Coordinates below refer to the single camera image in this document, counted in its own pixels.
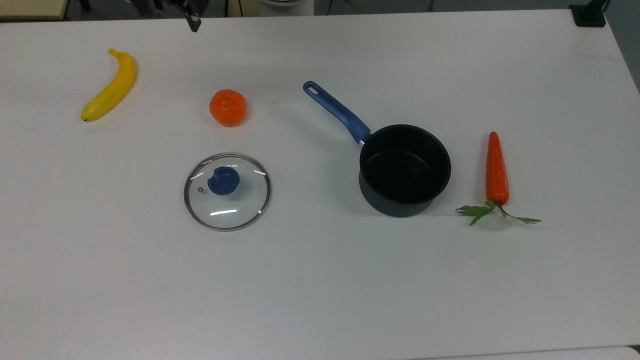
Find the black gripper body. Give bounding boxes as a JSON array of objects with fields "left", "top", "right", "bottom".
[{"left": 167, "top": 0, "right": 211, "bottom": 17}]

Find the glass lid with blue knob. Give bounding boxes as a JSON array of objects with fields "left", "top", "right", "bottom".
[{"left": 183, "top": 152, "right": 272, "bottom": 232}]

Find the orange tangerine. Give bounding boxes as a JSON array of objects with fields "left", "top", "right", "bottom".
[{"left": 208, "top": 89, "right": 247, "bottom": 127}]

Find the yellow banana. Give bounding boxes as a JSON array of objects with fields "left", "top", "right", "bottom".
[{"left": 80, "top": 48, "right": 137, "bottom": 122}]

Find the wooden desk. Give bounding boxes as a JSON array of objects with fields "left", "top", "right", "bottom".
[{"left": 0, "top": 0, "right": 70, "bottom": 21}]

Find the orange carrot with green leaves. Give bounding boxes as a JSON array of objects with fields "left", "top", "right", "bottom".
[{"left": 455, "top": 131, "right": 543, "bottom": 227}]

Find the black saucepan with blue handle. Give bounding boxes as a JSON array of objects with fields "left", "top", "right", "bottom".
[{"left": 302, "top": 80, "right": 452, "bottom": 219}]

